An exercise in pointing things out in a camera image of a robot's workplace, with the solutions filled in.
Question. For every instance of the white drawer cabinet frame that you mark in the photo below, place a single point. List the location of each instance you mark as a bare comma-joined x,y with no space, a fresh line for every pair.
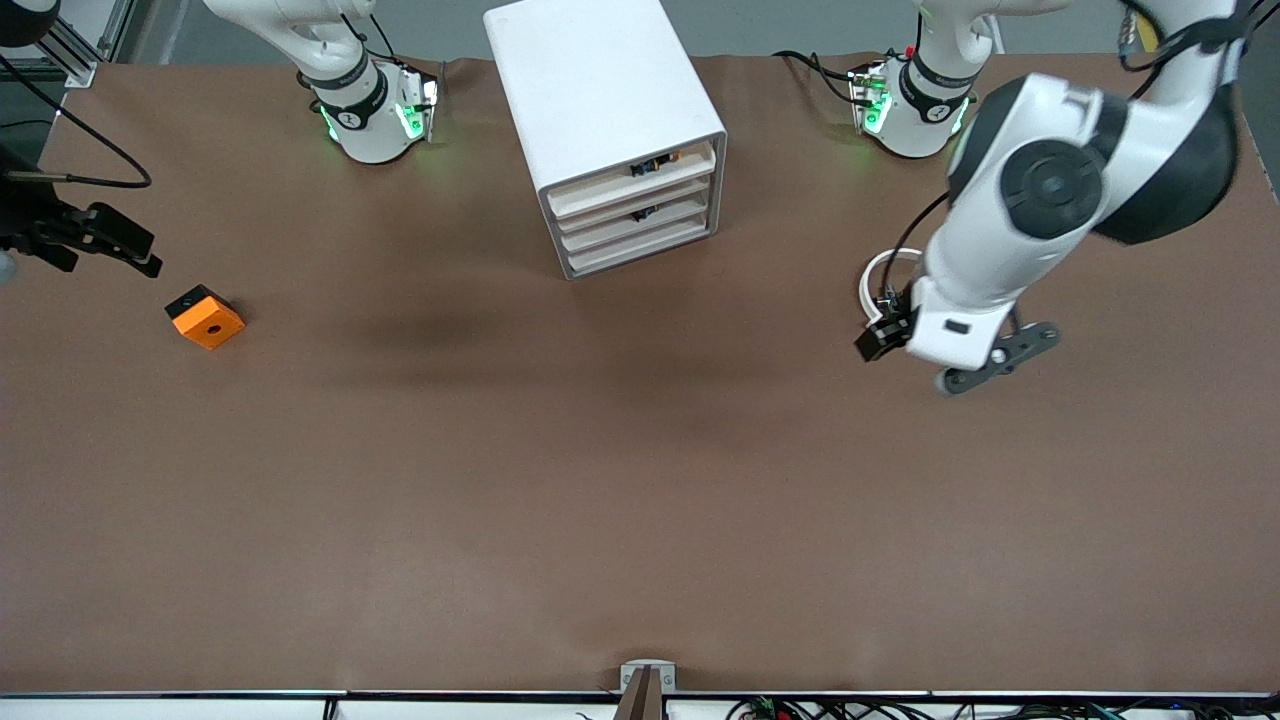
590,80

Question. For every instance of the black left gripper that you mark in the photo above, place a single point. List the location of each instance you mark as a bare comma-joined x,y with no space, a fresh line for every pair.
882,337

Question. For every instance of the brown table mat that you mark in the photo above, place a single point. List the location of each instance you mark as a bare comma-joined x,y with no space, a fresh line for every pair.
500,520

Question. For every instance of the orange and black block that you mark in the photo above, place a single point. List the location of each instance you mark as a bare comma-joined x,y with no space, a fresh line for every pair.
208,322

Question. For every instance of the grey metal bracket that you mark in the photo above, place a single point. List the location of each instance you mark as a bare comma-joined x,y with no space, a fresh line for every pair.
648,675

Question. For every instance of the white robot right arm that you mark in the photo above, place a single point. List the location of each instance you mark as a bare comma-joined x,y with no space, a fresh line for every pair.
365,120

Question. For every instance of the green push button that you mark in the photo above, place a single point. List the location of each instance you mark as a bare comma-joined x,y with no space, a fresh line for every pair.
646,213

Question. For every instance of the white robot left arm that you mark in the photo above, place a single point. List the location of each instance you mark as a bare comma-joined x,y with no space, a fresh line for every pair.
1050,180

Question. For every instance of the white table edge rail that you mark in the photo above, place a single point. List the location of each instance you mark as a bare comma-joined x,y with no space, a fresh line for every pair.
200,706

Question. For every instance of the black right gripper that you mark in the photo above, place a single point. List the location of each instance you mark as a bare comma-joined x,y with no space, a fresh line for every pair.
30,222

